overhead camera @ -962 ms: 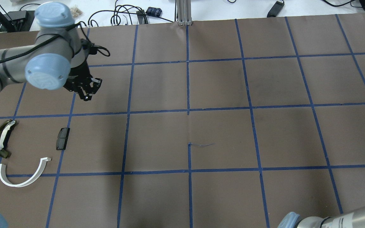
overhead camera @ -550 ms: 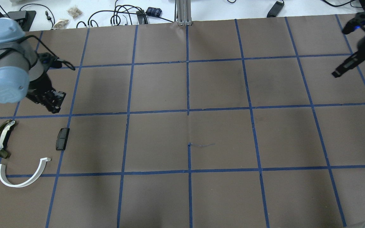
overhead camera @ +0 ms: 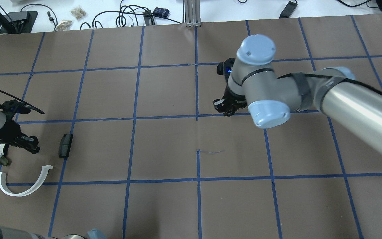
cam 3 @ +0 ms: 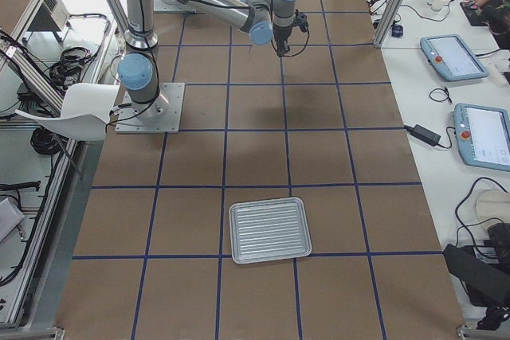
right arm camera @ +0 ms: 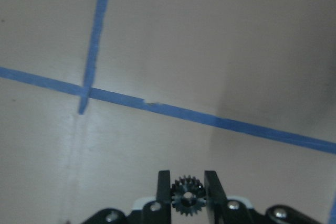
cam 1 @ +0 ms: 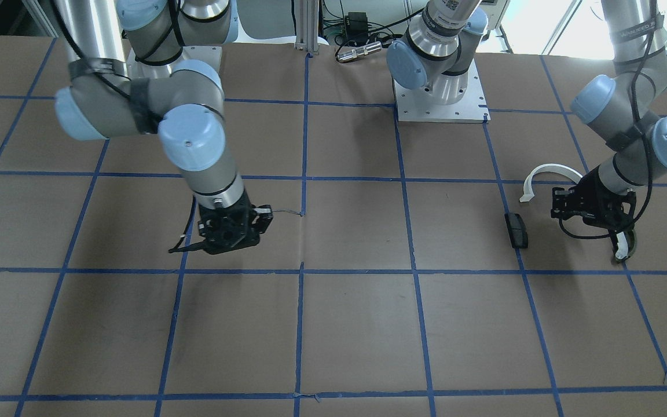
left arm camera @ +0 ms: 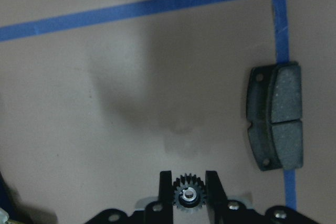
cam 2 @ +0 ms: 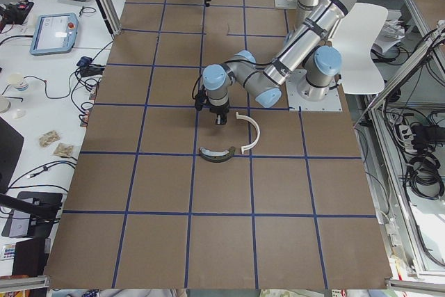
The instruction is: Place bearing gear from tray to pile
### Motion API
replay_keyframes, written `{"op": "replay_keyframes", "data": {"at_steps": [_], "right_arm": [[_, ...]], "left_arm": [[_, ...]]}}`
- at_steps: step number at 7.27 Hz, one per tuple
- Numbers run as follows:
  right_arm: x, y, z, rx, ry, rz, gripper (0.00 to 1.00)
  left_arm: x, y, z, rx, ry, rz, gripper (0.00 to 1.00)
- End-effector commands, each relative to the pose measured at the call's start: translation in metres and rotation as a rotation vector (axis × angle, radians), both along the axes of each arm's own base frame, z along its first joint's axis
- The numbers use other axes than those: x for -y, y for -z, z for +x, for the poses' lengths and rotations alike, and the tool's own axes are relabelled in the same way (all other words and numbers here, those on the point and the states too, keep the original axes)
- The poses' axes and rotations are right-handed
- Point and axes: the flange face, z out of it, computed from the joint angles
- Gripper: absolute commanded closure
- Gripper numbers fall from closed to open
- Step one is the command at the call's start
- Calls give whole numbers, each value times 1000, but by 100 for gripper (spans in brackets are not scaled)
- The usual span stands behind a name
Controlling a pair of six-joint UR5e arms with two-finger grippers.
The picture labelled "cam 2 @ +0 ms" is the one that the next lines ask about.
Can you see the white curved plastic part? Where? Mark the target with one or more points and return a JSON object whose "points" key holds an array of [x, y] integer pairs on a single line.
{"points": [[253, 122]]}

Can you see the green curved brake shoe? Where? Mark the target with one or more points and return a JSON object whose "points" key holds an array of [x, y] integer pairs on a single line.
{"points": [[217, 156]]}

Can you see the white plastic chair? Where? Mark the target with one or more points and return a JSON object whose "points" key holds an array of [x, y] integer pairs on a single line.
{"points": [[354, 38]]}

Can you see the near blue teach pendant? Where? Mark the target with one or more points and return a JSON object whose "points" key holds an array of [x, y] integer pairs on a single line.
{"points": [[54, 34]]}

